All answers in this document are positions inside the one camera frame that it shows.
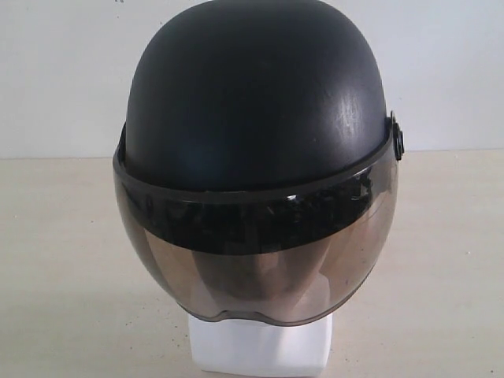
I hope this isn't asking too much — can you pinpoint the black helmet with tinted visor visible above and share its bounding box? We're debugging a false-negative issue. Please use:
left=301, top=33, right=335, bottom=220
left=113, top=1, right=404, bottom=327

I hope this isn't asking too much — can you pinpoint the white mannequin head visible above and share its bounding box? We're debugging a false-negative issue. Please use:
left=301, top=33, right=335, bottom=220
left=188, top=315, right=333, bottom=377

